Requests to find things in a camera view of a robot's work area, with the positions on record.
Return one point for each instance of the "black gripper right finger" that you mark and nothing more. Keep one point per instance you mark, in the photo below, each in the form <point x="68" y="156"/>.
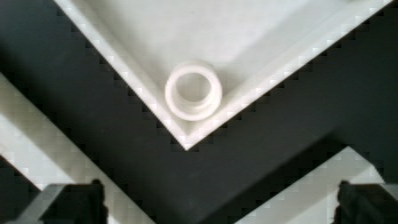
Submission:
<point x="367" y="204"/>

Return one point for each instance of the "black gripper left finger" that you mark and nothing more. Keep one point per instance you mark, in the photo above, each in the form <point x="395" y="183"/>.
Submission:
<point x="68" y="204"/>

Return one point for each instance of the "white square tabletop part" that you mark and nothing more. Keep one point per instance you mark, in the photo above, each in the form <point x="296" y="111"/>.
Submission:
<point x="205" y="51"/>

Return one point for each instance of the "white L-shaped obstacle fence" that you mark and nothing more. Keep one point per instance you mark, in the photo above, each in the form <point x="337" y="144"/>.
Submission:
<point x="52" y="163"/>

